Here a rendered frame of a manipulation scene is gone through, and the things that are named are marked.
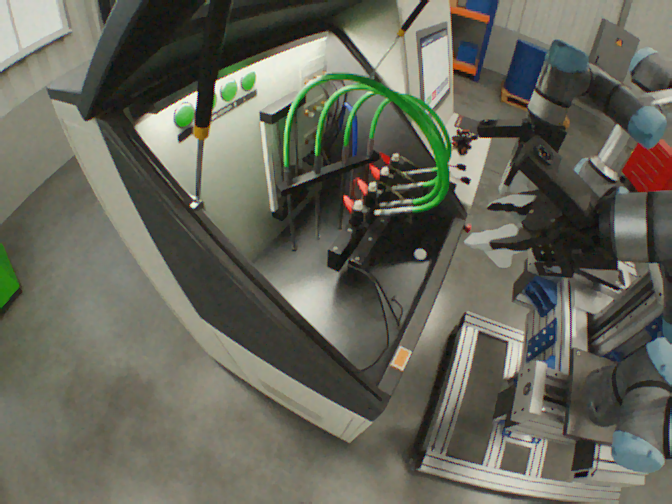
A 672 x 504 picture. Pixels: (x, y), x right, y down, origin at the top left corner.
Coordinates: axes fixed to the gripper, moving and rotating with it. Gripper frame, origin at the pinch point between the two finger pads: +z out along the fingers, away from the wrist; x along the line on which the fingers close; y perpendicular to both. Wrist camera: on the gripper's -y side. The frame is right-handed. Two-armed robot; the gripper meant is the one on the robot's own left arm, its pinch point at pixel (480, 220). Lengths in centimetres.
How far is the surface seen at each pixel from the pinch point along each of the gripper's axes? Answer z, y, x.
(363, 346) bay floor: 41, 25, -18
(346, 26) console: 38, -44, 39
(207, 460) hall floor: 107, 51, -104
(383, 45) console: 33, -33, 41
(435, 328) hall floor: 102, 101, 30
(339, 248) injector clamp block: 45.0, 3.1, -3.4
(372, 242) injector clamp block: 42.8, 8.0, 4.1
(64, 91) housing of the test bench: 26, -62, -31
